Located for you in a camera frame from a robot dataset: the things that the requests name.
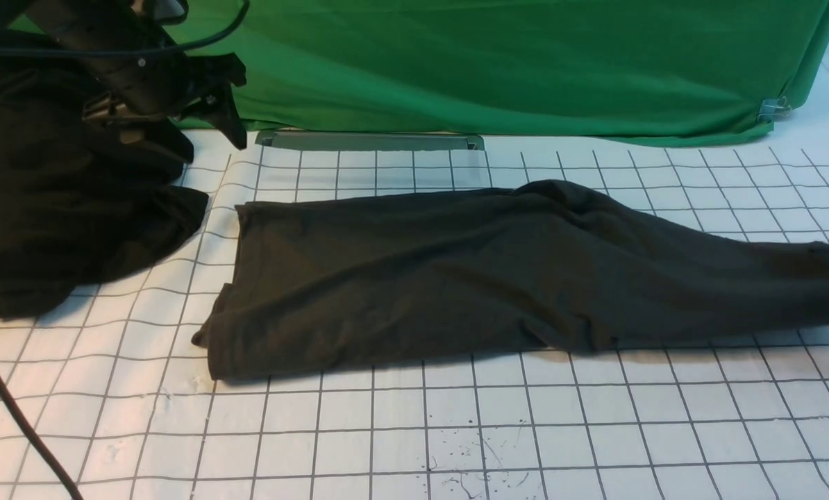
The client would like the gray metal bar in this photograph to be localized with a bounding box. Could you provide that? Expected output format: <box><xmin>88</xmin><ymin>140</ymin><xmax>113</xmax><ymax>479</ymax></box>
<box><xmin>256</xmin><ymin>129</ymin><xmax>485</xmax><ymax>151</ymax></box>

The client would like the green backdrop cloth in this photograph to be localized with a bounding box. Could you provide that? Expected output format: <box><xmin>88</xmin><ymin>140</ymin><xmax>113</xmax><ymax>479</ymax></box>
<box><xmin>201</xmin><ymin>1</ymin><xmax>829</xmax><ymax>147</ymax></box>

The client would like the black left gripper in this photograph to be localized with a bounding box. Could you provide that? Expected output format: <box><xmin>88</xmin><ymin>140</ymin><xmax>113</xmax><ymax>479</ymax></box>
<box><xmin>47</xmin><ymin>20</ymin><xmax>249</xmax><ymax>151</ymax></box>

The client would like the black crumpled cloth pile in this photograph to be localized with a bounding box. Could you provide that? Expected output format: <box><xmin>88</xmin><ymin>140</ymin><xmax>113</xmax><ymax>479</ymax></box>
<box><xmin>0</xmin><ymin>58</ymin><xmax>209</xmax><ymax>320</ymax></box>

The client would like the silver binder clip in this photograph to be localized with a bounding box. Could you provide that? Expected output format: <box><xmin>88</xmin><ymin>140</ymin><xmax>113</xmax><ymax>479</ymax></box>
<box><xmin>757</xmin><ymin>96</ymin><xmax>792</xmax><ymax>123</ymax></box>

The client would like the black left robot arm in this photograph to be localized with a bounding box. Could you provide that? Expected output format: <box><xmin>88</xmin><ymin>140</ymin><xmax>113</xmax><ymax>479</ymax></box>
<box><xmin>0</xmin><ymin>1</ymin><xmax>251</xmax><ymax>161</ymax></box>

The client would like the gray long-sleeved shirt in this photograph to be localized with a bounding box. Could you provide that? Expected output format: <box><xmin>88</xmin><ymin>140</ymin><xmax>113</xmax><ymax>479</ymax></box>
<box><xmin>192</xmin><ymin>180</ymin><xmax>829</xmax><ymax>382</ymax></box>

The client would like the white grid table mat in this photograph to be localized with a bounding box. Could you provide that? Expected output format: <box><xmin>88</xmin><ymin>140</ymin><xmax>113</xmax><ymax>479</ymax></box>
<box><xmin>0</xmin><ymin>133</ymin><xmax>829</xmax><ymax>499</ymax></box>

